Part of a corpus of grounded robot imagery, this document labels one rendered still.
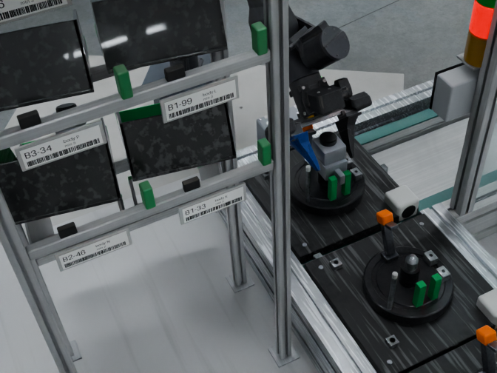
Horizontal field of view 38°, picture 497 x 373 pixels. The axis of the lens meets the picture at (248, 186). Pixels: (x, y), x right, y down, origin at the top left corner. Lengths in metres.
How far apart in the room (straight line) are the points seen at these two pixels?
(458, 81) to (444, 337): 0.38
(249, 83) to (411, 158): 0.48
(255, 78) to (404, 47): 1.72
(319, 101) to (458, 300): 0.38
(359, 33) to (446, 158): 2.05
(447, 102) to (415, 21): 2.47
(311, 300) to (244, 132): 0.55
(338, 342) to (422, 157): 0.49
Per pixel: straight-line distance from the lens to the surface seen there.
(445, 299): 1.15
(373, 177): 1.34
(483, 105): 1.15
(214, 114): 0.87
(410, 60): 3.32
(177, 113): 0.75
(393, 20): 3.59
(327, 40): 1.17
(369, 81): 1.75
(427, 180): 1.43
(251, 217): 1.29
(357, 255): 1.21
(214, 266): 1.34
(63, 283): 1.38
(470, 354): 1.13
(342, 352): 1.12
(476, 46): 1.11
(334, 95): 1.17
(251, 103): 1.68
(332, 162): 1.24
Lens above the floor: 1.91
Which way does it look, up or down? 45 degrees down
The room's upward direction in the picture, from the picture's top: 4 degrees counter-clockwise
